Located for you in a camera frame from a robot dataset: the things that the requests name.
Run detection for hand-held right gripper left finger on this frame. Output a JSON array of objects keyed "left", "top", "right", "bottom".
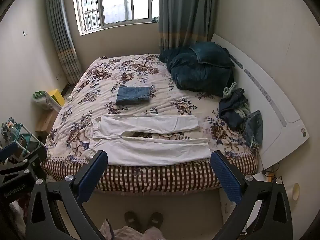
[{"left": 25, "top": 150, "right": 108, "bottom": 240}]

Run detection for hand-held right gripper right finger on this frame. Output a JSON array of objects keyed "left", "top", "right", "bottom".
[{"left": 210, "top": 150, "right": 293, "bottom": 240}]

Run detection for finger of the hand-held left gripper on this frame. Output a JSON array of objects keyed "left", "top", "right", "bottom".
[{"left": 0, "top": 142, "right": 48, "bottom": 180}]

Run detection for white pants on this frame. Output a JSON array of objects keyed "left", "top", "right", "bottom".
[{"left": 86, "top": 114, "right": 212, "bottom": 167}]

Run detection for teal metal rack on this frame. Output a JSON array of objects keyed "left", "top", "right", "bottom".
[{"left": 0, "top": 116, "right": 47, "bottom": 160}]

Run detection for wooden nightstand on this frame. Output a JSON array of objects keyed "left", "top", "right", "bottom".
[{"left": 34, "top": 109, "right": 59, "bottom": 137}]

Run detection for faded denim garment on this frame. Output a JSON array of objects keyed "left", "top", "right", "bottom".
[{"left": 242, "top": 110, "right": 264, "bottom": 148}]

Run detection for white bed headboard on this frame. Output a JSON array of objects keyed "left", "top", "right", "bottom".
[{"left": 211, "top": 33, "right": 309, "bottom": 169}]

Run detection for clear plastic bag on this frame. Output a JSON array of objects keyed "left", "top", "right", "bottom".
[{"left": 32, "top": 91, "right": 62, "bottom": 113}]

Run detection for dark blue clothes pile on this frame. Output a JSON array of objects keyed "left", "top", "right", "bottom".
[{"left": 219, "top": 88, "right": 250, "bottom": 131}]

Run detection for white paper cup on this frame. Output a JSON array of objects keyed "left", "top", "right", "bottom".
[{"left": 285, "top": 183, "right": 300, "bottom": 201}]

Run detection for yellow box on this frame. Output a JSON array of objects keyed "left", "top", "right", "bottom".
[{"left": 47, "top": 89, "right": 66, "bottom": 107}]

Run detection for person's pink clothing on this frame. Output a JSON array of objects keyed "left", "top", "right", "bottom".
[{"left": 100, "top": 219, "right": 167, "bottom": 240}]

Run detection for folded blue jeans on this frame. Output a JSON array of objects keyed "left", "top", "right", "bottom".
[{"left": 116, "top": 85, "right": 151, "bottom": 105}]

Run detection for floral checked blanket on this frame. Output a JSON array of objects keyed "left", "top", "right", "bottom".
[{"left": 41, "top": 54, "right": 259, "bottom": 194}]

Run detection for dark teal quilt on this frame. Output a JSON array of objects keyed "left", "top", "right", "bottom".
[{"left": 159, "top": 46, "right": 235, "bottom": 91}]

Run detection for grey-blue striped curtain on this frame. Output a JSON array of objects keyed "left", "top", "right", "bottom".
[
  {"left": 45, "top": 0, "right": 83, "bottom": 85},
  {"left": 158, "top": 0, "right": 219, "bottom": 53}
]

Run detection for dark teal pillow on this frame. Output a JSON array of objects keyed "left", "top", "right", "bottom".
[{"left": 189, "top": 42, "right": 235, "bottom": 68}]

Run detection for white framed window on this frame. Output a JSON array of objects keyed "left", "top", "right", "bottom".
[{"left": 72, "top": 0, "right": 160, "bottom": 36}]

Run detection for black power cable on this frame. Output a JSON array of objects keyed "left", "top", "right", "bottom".
[{"left": 261, "top": 162, "right": 282, "bottom": 180}]

